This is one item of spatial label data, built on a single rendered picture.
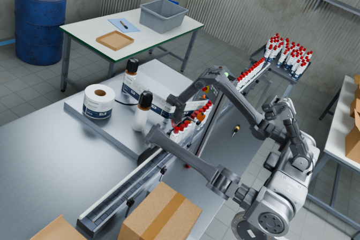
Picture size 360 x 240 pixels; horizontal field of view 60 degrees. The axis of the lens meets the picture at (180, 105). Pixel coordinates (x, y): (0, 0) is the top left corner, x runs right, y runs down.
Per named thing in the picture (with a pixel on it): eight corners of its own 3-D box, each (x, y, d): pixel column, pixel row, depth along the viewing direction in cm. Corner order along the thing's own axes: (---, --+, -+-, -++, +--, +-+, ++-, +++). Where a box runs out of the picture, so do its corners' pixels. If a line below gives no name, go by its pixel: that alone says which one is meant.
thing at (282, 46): (269, 45, 426) (276, 32, 415) (308, 65, 409) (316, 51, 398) (259, 53, 391) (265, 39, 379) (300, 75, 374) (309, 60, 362)
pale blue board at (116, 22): (124, 19, 375) (124, 17, 374) (140, 31, 360) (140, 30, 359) (107, 20, 358) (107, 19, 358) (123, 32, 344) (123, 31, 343)
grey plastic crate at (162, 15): (159, 13, 423) (163, -2, 411) (184, 25, 414) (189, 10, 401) (134, 22, 376) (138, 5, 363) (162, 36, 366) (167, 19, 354)
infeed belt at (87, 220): (219, 102, 279) (221, 98, 276) (227, 107, 276) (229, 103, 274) (78, 225, 151) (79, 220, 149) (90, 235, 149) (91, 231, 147)
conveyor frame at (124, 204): (218, 102, 280) (219, 98, 277) (228, 109, 276) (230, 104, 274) (76, 224, 152) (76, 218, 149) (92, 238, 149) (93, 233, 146)
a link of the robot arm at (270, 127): (274, 135, 150) (278, 127, 152) (255, 124, 153) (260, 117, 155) (269, 143, 158) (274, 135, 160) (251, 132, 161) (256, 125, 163)
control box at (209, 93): (215, 90, 203) (225, 65, 192) (227, 106, 191) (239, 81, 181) (201, 90, 198) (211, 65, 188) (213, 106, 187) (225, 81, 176)
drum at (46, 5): (46, 40, 437) (49, -20, 389) (70, 60, 416) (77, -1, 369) (5, 48, 395) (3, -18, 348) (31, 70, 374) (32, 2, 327)
